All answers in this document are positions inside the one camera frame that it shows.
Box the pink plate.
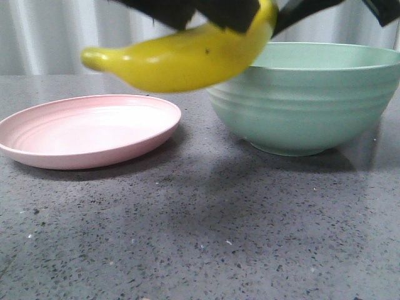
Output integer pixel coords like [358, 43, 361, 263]
[1, 94, 181, 170]

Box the yellow banana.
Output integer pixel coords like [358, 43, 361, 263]
[81, 1, 278, 93]

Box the green ribbed bowl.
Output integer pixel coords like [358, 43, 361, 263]
[207, 42, 399, 156]

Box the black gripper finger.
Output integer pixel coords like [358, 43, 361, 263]
[272, 0, 342, 38]
[119, 0, 260, 33]

